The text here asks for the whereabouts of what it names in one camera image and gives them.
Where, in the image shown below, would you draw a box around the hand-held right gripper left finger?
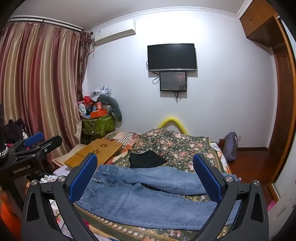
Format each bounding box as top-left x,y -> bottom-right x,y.
22,153 -> 102,241

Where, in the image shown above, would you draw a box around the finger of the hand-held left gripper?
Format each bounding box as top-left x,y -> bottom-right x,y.
10,132 -> 44,152
14,135 -> 63,163

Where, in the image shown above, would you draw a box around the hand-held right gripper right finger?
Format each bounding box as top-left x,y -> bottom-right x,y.
193,153 -> 270,241

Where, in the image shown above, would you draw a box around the blue denim pants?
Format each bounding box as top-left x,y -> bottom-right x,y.
75,163 -> 238,231

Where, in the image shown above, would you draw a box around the pile of dark clothes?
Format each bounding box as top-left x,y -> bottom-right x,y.
0,118 -> 30,149

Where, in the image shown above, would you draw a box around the checkered white bed sheet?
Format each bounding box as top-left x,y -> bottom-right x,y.
209,141 -> 230,168

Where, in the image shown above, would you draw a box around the bamboo lap desk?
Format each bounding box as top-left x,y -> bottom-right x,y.
64,138 -> 123,168

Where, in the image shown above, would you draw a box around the grey backpack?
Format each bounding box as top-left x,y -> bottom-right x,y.
222,132 -> 238,162

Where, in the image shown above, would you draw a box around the dark floral blanket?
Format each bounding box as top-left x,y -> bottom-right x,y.
74,128 -> 234,241

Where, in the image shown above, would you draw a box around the green floral cloth cover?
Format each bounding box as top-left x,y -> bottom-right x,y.
81,115 -> 116,144

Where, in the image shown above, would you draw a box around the striped pink curtain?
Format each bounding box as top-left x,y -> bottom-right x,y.
0,22 -> 92,167

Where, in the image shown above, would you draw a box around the orange box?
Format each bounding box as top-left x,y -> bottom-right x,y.
90,109 -> 108,119

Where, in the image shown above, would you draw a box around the striped patchwork cloth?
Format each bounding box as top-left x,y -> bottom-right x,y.
108,131 -> 142,150

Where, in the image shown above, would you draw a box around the black folded cloth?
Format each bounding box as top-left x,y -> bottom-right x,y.
128,150 -> 168,169

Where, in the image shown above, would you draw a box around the yellow foam headboard pad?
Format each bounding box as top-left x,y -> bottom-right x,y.
158,116 -> 186,135

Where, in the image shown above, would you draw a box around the pale crumpled clothes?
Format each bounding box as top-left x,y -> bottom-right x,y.
91,85 -> 112,101

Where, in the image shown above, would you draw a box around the white air conditioner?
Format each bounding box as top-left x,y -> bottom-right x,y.
91,19 -> 136,46

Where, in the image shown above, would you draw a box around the wooden overhead cabinet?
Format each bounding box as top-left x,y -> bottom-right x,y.
239,0 -> 281,48

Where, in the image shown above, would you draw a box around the black monitor cable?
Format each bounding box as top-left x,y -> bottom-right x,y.
173,90 -> 188,103

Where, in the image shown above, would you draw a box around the small black wall monitor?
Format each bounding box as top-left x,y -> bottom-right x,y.
159,71 -> 187,91

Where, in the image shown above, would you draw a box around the curtain rail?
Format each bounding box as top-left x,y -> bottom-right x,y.
8,15 -> 84,32

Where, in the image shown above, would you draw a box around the black wall television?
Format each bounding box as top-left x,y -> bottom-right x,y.
147,43 -> 198,72

